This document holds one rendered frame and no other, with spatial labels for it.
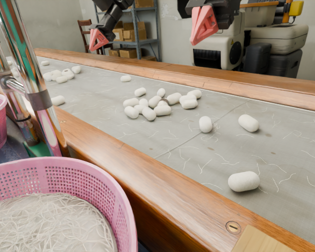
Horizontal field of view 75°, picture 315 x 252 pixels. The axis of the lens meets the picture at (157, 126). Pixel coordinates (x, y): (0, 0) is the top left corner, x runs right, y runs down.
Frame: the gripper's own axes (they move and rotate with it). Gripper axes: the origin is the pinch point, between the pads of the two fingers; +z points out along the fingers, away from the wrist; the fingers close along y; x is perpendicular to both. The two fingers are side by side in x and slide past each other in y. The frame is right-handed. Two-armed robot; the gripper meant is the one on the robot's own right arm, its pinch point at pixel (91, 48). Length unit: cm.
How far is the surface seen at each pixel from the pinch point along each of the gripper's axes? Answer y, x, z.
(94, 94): 28.2, -6.3, 18.2
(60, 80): 9.1, -7.4, 18.1
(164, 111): 53, -7, 17
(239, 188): 72, -13, 24
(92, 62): -4.4, 5.6, 2.9
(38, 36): -433, 99, -81
